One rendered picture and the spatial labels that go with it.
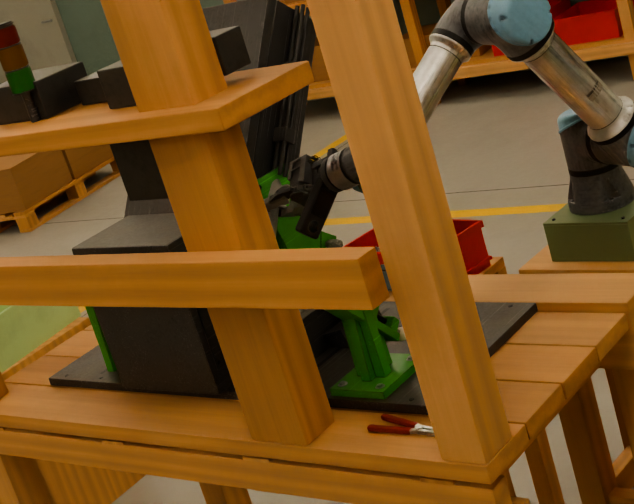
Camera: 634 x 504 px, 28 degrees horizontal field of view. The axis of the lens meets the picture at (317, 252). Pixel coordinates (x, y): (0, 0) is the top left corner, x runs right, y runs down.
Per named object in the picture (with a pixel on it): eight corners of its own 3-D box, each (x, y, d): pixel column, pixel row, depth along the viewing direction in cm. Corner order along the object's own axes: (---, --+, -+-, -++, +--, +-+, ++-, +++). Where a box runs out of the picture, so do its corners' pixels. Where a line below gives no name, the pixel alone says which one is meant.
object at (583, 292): (167, 324, 353) (150, 276, 349) (670, 337, 256) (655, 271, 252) (133, 348, 344) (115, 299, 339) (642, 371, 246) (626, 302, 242)
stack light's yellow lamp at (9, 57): (19, 66, 243) (10, 44, 242) (34, 63, 240) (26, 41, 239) (-1, 75, 240) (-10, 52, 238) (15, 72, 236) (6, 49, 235)
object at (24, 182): (52, 181, 975) (18, 90, 952) (131, 168, 934) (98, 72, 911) (-53, 243, 879) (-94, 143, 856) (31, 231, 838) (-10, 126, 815)
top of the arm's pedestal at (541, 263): (585, 229, 311) (582, 214, 310) (708, 226, 290) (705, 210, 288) (521, 285, 289) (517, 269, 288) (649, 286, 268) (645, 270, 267)
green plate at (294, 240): (306, 258, 275) (260, 174, 273) (331, 248, 270) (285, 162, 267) (274, 280, 267) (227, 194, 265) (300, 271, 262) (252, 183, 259)
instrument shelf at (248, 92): (5, 125, 277) (-1, 108, 276) (315, 81, 219) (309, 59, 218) (-86, 167, 260) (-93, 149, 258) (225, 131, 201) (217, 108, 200)
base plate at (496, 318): (168, 306, 327) (165, 299, 326) (538, 310, 255) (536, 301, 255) (50, 385, 297) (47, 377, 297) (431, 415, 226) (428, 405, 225)
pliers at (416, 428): (367, 432, 227) (365, 426, 227) (385, 417, 231) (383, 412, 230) (433, 443, 216) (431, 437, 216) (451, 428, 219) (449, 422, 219)
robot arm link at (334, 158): (366, 190, 242) (334, 174, 237) (350, 197, 245) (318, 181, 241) (368, 156, 245) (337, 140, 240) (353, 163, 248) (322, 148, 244)
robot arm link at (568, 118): (594, 150, 290) (581, 94, 286) (635, 154, 278) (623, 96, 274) (555, 169, 285) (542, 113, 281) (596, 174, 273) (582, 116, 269)
